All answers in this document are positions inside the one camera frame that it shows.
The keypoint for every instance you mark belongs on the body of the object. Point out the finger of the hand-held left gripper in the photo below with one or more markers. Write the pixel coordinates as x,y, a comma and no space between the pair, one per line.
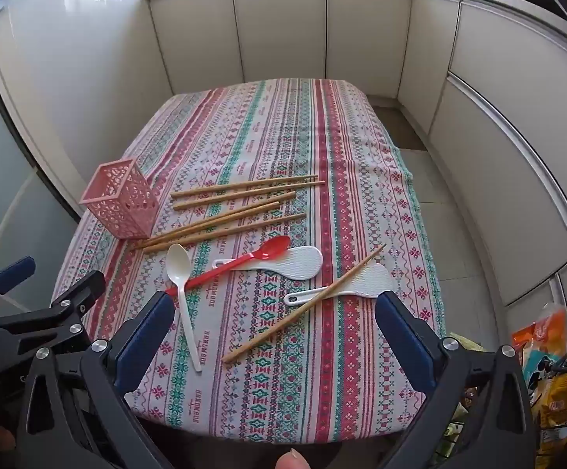
76,295
16,271

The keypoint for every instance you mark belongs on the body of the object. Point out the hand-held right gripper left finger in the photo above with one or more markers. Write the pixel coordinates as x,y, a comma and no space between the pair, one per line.
144,347

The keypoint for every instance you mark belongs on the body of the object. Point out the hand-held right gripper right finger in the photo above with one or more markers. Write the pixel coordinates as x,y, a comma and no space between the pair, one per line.
405,347

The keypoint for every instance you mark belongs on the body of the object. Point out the wooden chopstick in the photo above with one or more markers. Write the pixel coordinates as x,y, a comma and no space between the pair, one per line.
234,201
244,186
288,187
225,219
205,230
283,320
244,229

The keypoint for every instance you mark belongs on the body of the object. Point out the person's right hand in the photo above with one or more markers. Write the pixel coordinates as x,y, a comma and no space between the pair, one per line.
293,461

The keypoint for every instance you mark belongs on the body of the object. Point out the white rice paddle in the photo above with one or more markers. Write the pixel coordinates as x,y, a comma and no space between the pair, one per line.
366,281
303,261

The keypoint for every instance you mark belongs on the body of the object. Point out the white plastic spoon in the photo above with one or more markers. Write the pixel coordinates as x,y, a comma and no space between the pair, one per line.
177,259

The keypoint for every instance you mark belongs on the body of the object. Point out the orange snack packet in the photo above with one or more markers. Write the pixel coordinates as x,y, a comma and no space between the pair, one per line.
544,327

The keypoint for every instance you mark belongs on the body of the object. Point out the yellow snack packet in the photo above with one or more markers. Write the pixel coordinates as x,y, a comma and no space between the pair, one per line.
557,400

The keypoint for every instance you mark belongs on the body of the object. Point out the red plastic spoon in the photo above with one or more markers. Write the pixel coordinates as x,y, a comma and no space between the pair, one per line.
273,246

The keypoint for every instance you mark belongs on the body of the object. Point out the white kitchen base cabinet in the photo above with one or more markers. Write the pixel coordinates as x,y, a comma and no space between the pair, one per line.
278,29
498,132

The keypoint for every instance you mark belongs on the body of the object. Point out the striped patterned tablecloth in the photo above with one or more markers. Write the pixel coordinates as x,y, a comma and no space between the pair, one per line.
288,132

